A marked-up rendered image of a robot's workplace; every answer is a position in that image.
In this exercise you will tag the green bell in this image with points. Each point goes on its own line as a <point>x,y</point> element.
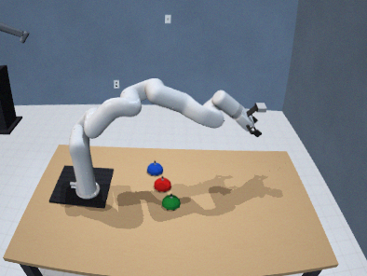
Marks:
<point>171,202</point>

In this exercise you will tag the red dome bell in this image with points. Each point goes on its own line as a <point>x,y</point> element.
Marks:
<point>162,184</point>

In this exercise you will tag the blue bell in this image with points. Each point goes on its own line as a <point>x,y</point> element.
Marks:
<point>155,169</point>

